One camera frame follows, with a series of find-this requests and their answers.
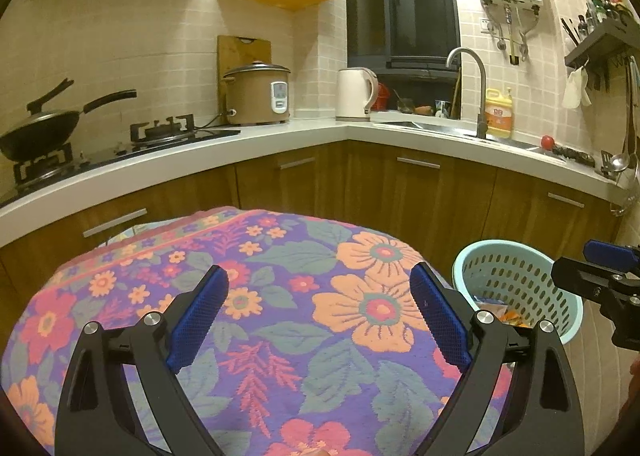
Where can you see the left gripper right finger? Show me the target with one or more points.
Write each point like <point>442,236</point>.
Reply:
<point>541,412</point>

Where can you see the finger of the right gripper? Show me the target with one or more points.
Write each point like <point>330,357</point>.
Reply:
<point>596,251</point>

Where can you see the dark window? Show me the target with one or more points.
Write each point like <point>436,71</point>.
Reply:
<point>406,43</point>

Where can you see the white electric kettle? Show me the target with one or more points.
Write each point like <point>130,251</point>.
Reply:
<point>356,92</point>

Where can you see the trash inside basket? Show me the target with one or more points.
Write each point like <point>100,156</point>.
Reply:
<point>501,310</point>

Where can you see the brown rice cooker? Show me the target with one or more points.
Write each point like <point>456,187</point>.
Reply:
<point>258,94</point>

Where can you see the floral purple tablecloth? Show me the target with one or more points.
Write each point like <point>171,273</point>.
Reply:
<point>318,346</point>

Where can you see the white countertop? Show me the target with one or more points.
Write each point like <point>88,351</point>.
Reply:
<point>100,185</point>

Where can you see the black wok pan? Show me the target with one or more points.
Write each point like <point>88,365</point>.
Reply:
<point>43,132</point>

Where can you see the red container by kettle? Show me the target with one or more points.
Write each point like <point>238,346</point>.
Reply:
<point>382,99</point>

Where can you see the black gas stove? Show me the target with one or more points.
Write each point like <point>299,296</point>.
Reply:
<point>64,163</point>

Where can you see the red tomato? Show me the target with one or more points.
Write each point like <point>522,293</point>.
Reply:
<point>547,142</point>

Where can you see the brown wooden cabinets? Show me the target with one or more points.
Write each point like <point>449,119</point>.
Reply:
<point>436,204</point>

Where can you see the yellow detergent bottle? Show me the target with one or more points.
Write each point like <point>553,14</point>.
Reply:
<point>499,112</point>

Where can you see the wooden cutting board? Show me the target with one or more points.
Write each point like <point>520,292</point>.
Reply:
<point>234,52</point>

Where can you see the light blue trash basket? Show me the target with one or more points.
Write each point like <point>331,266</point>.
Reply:
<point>518,276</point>

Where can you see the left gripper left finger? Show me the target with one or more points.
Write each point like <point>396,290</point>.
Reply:
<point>96,413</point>

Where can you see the black wall shelf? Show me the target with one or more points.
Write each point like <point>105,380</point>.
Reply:
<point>608,39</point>

